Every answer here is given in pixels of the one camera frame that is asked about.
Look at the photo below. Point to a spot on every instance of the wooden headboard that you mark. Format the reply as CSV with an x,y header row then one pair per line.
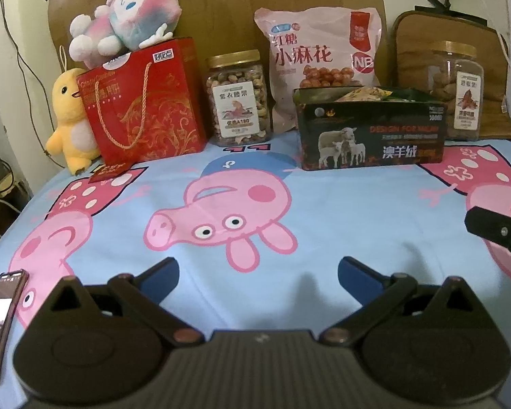
x,y
221,8

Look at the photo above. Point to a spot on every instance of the pecan jar with gold lid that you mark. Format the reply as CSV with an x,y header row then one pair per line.
x,y
455,76

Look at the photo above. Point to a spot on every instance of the black smartphone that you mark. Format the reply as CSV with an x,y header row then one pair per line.
x,y
2,323

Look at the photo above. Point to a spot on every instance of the black cardboard box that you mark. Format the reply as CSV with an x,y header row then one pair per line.
x,y
366,140

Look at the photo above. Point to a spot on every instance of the orange peanut snack packet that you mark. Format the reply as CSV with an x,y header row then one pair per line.
x,y
360,93

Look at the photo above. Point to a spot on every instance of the cartoon pig printed blanket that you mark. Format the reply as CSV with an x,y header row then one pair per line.
x,y
345,221

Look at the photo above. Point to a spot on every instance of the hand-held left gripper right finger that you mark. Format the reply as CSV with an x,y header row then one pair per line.
x,y
357,277

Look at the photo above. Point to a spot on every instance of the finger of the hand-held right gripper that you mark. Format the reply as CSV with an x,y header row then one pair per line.
x,y
498,232

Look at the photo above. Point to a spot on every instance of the yellow plush duck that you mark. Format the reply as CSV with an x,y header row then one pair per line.
x,y
70,110

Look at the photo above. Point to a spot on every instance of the cashew jar with gold lid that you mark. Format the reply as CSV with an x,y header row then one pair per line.
x,y
238,102

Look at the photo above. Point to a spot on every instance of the pink and blue plush toy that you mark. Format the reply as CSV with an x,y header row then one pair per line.
x,y
127,21

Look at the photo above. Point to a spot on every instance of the large pink snack bag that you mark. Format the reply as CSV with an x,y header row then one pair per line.
x,y
315,59

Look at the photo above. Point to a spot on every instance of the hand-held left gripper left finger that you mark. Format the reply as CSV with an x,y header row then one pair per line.
x,y
162,281

